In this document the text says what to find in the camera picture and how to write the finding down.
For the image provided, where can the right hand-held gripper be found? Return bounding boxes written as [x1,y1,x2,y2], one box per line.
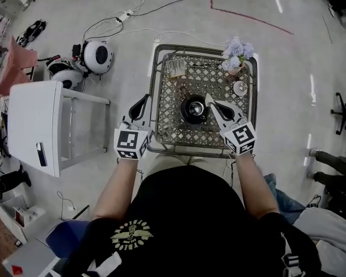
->
[208,102,258,156]

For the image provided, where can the white round headset device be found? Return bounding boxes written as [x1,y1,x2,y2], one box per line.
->
[50,68,84,91]
[82,40,115,75]

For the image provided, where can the person's left forearm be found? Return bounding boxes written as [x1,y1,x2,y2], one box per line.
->
[91,157,138,220]

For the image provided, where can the black smartphone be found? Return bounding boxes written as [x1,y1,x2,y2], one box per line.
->
[36,142,48,167]

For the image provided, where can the white power strip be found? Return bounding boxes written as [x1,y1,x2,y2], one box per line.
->
[116,9,134,23]

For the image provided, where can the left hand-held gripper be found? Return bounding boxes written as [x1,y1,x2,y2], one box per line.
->
[114,93,153,160]

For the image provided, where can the black floor cable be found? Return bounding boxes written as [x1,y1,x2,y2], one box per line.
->
[83,0,204,40]

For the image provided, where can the white floor cable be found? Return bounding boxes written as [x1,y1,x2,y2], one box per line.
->
[152,29,228,47]

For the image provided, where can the grey cloth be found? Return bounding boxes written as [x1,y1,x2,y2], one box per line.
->
[294,206,346,277]

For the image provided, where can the person's beige trousers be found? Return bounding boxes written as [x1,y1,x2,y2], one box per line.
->
[148,153,231,178]

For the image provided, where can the blue denim garment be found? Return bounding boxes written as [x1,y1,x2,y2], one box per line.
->
[264,173,306,224]

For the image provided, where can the woven lattice coffee table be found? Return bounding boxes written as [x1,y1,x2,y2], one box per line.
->
[146,43,260,159]

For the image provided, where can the black cylindrical pot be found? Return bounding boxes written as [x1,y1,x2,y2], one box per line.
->
[179,85,210,125]

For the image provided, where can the white side table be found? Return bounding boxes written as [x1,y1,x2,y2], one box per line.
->
[7,80,111,178]

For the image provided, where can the pair of black shoes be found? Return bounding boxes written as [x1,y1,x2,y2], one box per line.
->
[16,20,47,47]

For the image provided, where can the pink vase with blue flowers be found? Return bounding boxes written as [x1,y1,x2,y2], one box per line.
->
[220,36,255,76]

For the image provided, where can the pink cloth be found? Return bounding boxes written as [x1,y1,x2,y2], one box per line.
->
[0,36,39,96]

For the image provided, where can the person's right forearm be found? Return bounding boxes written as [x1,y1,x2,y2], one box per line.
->
[235,151,280,219]

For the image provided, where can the person's black t-shirt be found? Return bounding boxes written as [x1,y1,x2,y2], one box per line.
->
[62,165,322,277]

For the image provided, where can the blue chair seat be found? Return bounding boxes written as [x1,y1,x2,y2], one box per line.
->
[45,219,92,259]

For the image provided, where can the white saucer with cup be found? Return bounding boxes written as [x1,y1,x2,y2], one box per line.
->
[232,80,249,97]

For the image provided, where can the white open box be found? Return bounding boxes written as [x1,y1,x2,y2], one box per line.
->
[0,193,47,245]

